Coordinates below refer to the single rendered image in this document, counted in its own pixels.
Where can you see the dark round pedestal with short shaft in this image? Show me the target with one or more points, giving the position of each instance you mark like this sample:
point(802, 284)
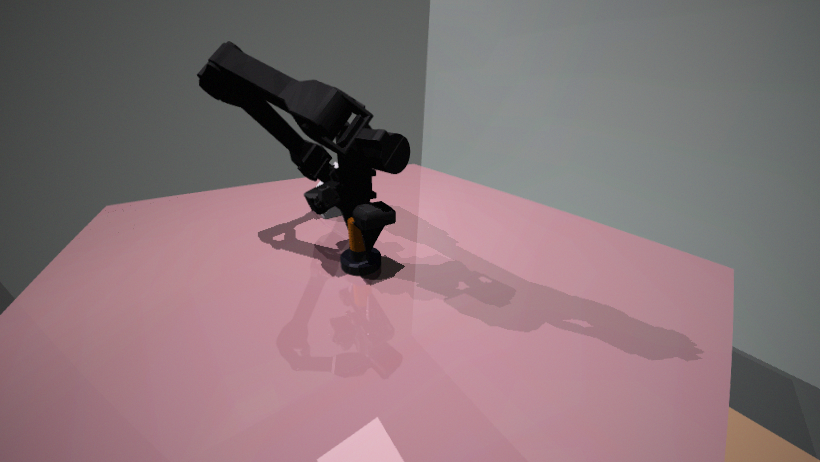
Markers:
point(360, 263)

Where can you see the orange knob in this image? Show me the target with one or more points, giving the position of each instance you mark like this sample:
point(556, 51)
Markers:
point(355, 237)

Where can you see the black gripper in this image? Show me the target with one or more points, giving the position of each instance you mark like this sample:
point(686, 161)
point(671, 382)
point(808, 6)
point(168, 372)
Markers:
point(369, 217)

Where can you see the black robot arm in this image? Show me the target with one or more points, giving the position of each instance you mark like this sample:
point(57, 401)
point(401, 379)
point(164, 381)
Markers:
point(320, 110)

